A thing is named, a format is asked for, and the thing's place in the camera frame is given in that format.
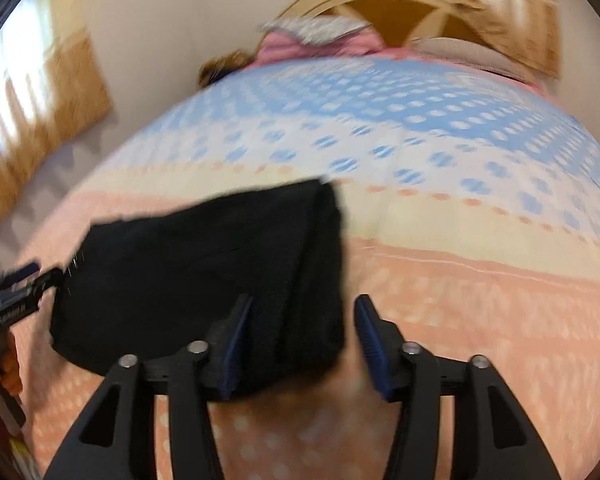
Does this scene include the cream wooden headboard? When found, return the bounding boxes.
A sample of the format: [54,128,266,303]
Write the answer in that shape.
[280,0,489,48]

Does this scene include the polka dot bed quilt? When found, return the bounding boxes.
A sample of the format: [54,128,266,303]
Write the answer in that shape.
[21,58,600,479]

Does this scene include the beige side window curtain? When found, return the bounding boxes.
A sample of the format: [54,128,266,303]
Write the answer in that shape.
[0,0,112,222]

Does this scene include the folded pink blanket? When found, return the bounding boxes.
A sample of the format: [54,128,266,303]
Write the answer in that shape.
[251,28,385,67]

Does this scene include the grey patterned pillow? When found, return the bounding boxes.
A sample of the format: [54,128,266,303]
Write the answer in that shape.
[260,15,370,46]

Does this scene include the striped pillow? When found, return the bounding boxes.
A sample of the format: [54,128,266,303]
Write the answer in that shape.
[408,37,535,84]

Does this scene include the black pants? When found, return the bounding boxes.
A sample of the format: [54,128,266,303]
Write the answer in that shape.
[50,179,346,400]

